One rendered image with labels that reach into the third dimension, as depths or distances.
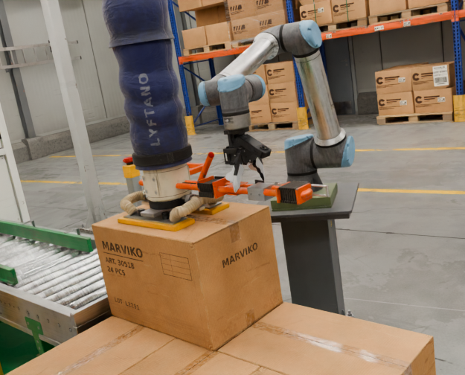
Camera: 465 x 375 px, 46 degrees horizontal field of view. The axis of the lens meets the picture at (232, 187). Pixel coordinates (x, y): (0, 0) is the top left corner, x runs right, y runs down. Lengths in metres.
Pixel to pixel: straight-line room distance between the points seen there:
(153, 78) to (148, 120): 0.15
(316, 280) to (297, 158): 0.62
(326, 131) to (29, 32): 10.75
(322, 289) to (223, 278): 1.01
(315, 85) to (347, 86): 8.52
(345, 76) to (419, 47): 1.47
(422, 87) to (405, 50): 1.55
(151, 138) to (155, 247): 0.39
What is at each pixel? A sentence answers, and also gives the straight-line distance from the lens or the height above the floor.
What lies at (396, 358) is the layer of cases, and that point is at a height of 0.54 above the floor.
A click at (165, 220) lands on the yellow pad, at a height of 0.97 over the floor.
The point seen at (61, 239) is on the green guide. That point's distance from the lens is 3.44.
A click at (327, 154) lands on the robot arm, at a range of 2.61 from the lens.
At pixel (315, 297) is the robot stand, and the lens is 2.87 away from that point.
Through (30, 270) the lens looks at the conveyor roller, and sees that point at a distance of 3.28.
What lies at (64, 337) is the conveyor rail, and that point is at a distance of 2.50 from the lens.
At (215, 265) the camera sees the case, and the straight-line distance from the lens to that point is 1.88.
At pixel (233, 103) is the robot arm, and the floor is 1.36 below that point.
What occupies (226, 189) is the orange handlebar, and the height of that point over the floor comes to 1.08.
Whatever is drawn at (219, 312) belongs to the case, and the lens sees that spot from 1.93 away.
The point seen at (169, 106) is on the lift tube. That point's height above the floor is 1.37.
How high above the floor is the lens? 1.52
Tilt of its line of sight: 14 degrees down
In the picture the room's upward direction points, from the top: 9 degrees counter-clockwise
